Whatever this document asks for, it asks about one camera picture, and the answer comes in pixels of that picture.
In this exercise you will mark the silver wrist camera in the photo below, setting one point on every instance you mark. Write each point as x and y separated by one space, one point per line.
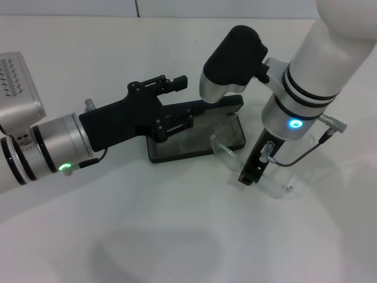
232 59
17 88

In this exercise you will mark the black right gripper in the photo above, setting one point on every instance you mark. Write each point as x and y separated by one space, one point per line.
265 150

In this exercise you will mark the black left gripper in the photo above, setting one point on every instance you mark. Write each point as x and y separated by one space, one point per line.
117 118

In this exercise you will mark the clear white glasses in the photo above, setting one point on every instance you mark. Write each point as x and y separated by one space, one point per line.
221 147

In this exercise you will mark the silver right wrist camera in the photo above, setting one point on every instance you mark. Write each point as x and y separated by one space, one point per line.
232 59

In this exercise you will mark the black glasses case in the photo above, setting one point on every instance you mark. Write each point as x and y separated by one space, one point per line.
176 147

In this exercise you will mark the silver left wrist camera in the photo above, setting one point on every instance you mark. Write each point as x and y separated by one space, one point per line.
17 88

